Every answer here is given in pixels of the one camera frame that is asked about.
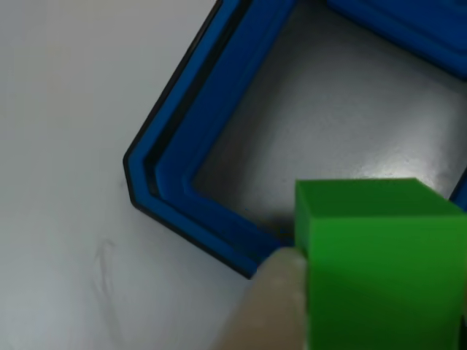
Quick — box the green cube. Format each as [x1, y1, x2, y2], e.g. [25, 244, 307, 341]
[294, 176, 467, 350]

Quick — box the blue plastic box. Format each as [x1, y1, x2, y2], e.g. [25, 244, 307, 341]
[122, 0, 467, 280]

